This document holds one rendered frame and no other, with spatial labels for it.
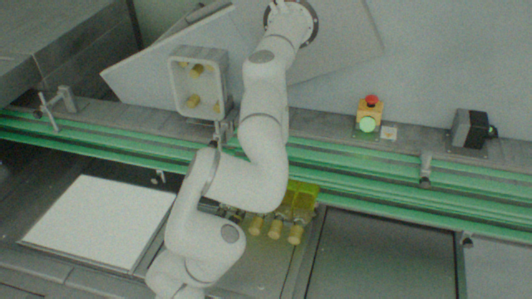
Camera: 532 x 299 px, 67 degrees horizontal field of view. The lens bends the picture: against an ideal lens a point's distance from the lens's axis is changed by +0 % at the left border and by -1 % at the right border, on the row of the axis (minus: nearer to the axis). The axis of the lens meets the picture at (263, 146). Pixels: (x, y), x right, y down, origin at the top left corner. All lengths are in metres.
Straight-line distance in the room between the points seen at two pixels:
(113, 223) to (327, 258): 0.71
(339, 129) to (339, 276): 0.44
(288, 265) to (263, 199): 0.57
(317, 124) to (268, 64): 0.43
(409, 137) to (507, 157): 0.26
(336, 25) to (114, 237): 0.94
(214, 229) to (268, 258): 0.56
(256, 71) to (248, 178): 0.28
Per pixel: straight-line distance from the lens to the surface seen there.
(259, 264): 1.26
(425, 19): 1.17
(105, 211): 1.51
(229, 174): 0.70
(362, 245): 1.37
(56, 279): 1.40
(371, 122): 1.22
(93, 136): 1.56
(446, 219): 1.33
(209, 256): 0.73
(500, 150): 1.32
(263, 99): 0.80
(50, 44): 1.88
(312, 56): 1.20
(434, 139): 1.29
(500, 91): 1.29
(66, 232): 1.50
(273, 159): 0.71
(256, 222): 1.17
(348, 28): 1.14
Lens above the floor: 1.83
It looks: 46 degrees down
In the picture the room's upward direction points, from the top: 155 degrees counter-clockwise
